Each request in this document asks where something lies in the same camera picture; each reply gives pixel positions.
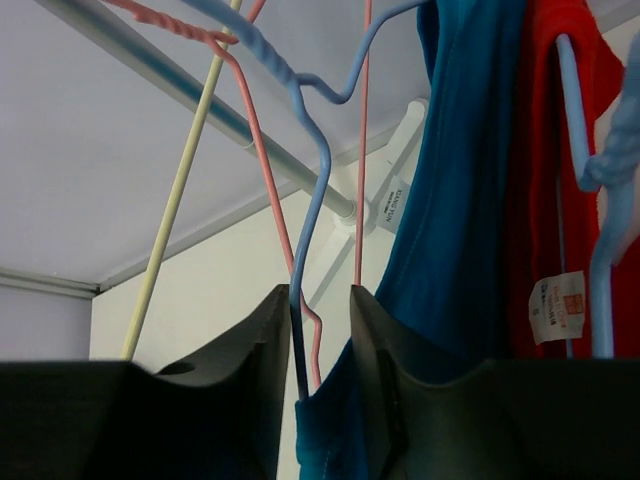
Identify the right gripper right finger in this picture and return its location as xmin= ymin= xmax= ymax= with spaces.
xmin=350 ymin=286 xmax=639 ymax=479

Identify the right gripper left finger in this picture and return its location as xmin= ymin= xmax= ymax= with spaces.
xmin=1 ymin=284 xmax=291 ymax=479

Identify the blue t shirt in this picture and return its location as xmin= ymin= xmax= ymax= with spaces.
xmin=296 ymin=1 xmax=526 ymax=479

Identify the pink wire hanger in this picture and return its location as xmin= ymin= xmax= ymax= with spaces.
xmin=115 ymin=1 xmax=368 ymax=387

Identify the light blue wire hanger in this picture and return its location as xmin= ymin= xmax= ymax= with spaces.
xmin=187 ymin=1 xmax=422 ymax=400

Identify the red t shirt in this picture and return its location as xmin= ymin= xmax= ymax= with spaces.
xmin=504 ymin=1 xmax=624 ymax=358

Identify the white clothes rack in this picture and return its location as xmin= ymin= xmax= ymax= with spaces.
xmin=34 ymin=0 xmax=431 ymax=311

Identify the cream wire hanger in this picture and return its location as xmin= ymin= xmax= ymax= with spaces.
xmin=121 ymin=1 xmax=233 ymax=360

